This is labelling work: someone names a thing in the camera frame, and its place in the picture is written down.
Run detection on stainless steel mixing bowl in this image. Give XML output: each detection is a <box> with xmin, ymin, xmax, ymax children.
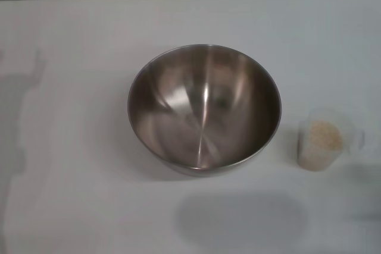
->
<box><xmin>127</xmin><ymin>43</ymin><xmax>282</xmax><ymax>177</ymax></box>

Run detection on translucent plastic measuring cup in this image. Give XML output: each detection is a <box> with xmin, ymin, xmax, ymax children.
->
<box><xmin>297</xmin><ymin>108</ymin><xmax>366</xmax><ymax>173</ymax></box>

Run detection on white rice grains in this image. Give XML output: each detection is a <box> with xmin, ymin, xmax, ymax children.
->
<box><xmin>300</xmin><ymin>120</ymin><xmax>346</xmax><ymax>171</ymax></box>

